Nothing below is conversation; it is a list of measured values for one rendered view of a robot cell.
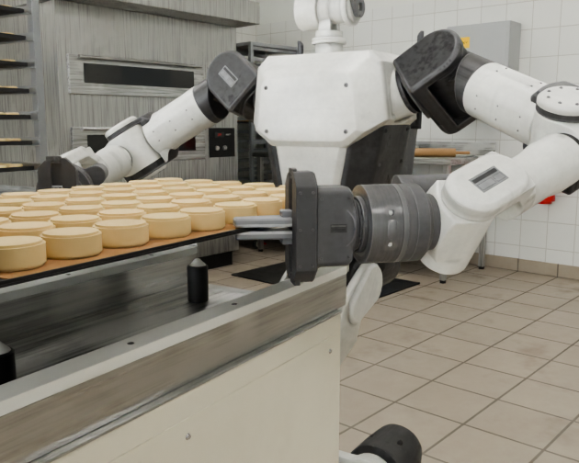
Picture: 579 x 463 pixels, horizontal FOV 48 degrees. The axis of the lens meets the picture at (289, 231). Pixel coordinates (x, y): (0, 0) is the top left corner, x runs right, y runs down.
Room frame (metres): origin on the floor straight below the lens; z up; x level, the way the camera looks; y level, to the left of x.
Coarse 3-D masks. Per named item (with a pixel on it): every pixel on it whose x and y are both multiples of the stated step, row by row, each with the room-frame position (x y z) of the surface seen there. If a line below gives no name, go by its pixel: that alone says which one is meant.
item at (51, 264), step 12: (228, 228) 0.69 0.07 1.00; (156, 240) 0.61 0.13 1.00; (168, 240) 0.61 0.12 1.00; (180, 240) 0.61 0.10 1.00; (108, 252) 0.55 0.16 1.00; (120, 252) 0.55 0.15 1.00; (48, 264) 0.51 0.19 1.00; (60, 264) 0.51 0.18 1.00; (72, 264) 0.51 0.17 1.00; (0, 276) 0.46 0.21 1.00; (12, 276) 0.46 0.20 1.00
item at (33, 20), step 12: (36, 0) 2.36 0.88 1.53; (36, 12) 2.36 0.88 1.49; (36, 24) 2.36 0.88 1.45; (36, 36) 2.35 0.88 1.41; (36, 48) 2.35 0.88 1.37; (36, 60) 2.35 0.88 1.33; (36, 72) 2.35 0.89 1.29; (36, 84) 2.35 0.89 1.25; (36, 96) 2.35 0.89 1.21; (36, 108) 2.35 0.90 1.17; (36, 120) 2.35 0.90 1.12; (36, 132) 2.35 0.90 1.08; (36, 156) 2.36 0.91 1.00
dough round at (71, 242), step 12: (60, 228) 0.56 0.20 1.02; (72, 228) 0.56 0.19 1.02; (84, 228) 0.56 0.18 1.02; (48, 240) 0.52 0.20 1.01; (60, 240) 0.52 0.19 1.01; (72, 240) 0.52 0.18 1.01; (84, 240) 0.53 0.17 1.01; (96, 240) 0.54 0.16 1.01; (48, 252) 0.52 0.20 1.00; (60, 252) 0.52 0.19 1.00; (72, 252) 0.52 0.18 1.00; (84, 252) 0.53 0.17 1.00; (96, 252) 0.54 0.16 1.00
